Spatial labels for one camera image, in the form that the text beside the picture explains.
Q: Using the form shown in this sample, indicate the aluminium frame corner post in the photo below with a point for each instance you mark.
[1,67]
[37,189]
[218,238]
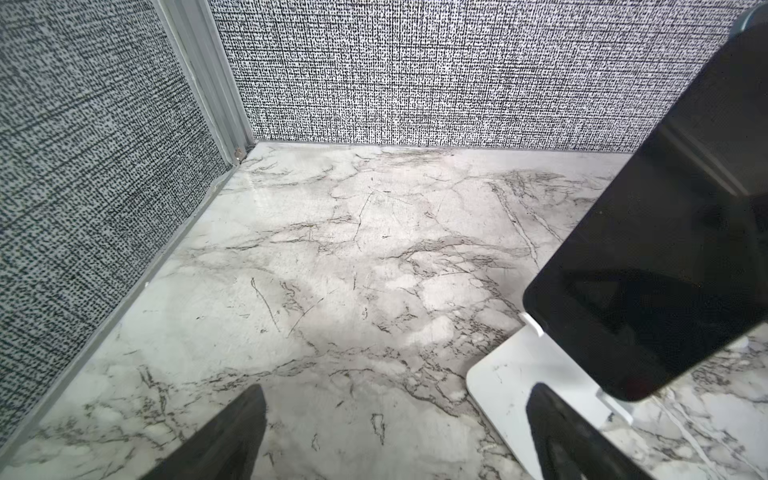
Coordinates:
[195,39]

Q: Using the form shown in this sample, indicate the white folding phone stand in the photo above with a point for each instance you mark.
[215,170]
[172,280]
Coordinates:
[710,423]

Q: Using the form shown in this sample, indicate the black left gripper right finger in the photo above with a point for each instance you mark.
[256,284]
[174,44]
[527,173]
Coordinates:
[568,446]

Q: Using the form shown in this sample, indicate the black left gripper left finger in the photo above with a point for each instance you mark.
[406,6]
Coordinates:
[224,448]

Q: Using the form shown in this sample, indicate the black phone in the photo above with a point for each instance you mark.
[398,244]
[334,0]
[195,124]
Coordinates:
[669,265]

